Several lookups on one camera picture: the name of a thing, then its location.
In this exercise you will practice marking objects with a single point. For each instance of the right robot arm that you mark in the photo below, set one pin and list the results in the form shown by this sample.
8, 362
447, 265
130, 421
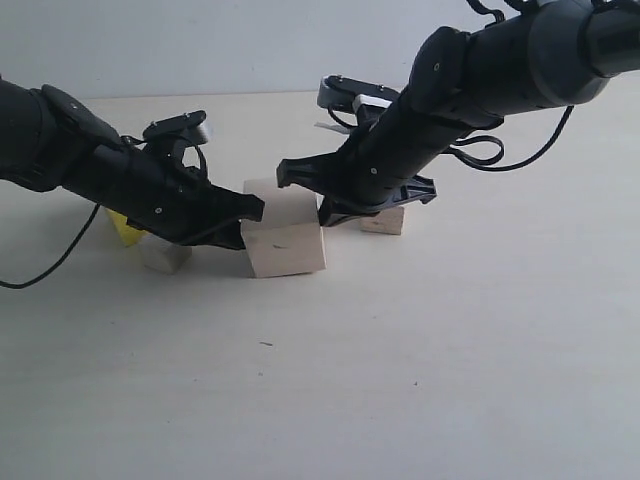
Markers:
462, 85

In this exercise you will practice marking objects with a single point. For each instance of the yellow cube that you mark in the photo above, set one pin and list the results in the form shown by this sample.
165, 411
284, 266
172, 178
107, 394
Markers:
127, 234

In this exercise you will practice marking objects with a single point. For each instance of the small wooden cube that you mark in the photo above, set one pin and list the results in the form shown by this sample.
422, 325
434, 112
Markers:
163, 256

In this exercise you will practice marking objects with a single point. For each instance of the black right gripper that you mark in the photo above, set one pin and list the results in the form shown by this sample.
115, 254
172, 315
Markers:
376, 168

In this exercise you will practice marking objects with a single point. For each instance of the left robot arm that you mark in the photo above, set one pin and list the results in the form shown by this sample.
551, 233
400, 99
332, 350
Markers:
50, 140

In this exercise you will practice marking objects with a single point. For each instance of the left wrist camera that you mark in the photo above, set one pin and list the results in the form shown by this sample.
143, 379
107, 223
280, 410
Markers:
192, 125

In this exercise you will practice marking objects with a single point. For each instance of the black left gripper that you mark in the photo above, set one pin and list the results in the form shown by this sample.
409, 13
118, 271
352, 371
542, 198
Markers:
153, 188

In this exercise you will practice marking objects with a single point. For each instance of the medium wooden cube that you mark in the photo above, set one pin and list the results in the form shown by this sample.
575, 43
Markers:
387, 222

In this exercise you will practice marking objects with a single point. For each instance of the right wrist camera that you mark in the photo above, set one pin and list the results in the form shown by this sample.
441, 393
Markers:
364, 100

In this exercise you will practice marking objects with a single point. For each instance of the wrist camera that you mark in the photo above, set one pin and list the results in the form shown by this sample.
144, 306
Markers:
364, 100
192, 125

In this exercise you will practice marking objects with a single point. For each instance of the large wooden cube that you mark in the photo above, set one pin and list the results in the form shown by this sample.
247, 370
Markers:
289, 239

